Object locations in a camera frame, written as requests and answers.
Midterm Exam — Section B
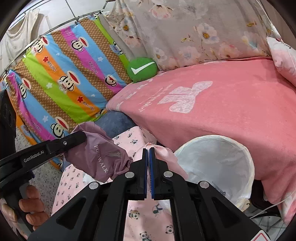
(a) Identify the purple plastic bag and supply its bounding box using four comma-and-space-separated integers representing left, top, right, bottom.
65, 121, 132, 183

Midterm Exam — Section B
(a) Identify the grey floral bedding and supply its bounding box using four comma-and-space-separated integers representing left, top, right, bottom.
103, 1, 280, 70

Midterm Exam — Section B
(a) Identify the pink thin cloth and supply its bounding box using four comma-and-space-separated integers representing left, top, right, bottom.
145, 143, 188, 180

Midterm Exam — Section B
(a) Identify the person's left hand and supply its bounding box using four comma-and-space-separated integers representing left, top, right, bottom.
0, 184, 50, 240

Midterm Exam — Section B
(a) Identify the pink floral pillow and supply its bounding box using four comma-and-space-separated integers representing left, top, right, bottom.
266, 37, 296, 86

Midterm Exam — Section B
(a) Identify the blue velvet stool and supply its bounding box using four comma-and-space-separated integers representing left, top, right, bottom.
94, 111, 136, 138

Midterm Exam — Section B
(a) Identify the pink panda print cloth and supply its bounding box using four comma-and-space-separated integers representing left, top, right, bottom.
52, 126, 174, 240

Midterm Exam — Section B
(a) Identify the colourful monkey print quilt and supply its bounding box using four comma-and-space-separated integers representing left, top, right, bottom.
0, 14, 132, 171

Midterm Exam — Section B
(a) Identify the white hanging cloth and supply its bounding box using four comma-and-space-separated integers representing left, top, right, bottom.
1, 8, 45, 72

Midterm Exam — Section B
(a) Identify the pink blanket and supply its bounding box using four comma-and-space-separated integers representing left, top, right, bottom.
106, 57, 295, 223

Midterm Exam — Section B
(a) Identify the metal rack rail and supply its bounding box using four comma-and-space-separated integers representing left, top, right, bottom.
1, 10, 102, 77

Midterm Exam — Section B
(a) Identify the green checkmark cushion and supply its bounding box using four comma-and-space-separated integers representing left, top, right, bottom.
127, 58, 158, 83

